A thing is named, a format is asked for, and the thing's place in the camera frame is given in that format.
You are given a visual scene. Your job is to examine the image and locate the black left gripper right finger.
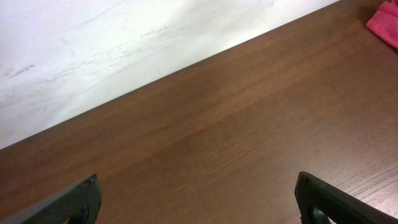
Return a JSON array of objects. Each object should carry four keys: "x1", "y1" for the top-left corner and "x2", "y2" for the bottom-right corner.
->
[{"x1": 294, "y1": 171, "x2": 397, "y2": 224}]

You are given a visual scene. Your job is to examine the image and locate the red-orange shirt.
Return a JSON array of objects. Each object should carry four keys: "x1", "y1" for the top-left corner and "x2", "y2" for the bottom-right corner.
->
[{"x1": 366, "y1": 0, "x2": 397, "y2": 49}]

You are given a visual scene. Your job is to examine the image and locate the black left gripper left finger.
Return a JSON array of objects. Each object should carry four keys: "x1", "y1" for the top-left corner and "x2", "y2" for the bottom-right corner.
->
[{"x1": 1, "y1": 174, "x2": 102, "y2": 224}]

